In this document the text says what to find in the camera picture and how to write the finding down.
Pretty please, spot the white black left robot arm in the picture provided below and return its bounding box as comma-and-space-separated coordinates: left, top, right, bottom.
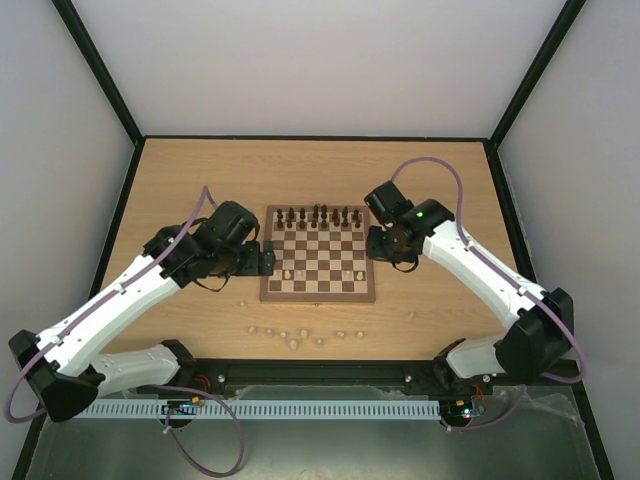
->
9, 201, 275, 422

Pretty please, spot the white slotted cable duct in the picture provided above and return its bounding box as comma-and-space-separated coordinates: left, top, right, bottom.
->
79, 399, 441, 421

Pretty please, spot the black front mounting rail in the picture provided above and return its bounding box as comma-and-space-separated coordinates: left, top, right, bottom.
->
114, 357, 581, 401

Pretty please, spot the right controller circuit board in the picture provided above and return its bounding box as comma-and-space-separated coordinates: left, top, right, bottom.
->
452, 396, 486, 419

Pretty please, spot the controller circuit board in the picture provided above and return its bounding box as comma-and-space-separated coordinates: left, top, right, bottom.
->
160, 396, 206, 416
452, 396, 486, 419

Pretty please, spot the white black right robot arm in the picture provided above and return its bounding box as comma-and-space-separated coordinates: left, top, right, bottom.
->
365, 181, 573, 392

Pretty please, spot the wooden chess board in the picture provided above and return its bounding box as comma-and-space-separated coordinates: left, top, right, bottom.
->
260, 204, 376, 304

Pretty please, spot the left controller circuit board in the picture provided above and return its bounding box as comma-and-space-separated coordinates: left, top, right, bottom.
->
160, 396, 206, 416

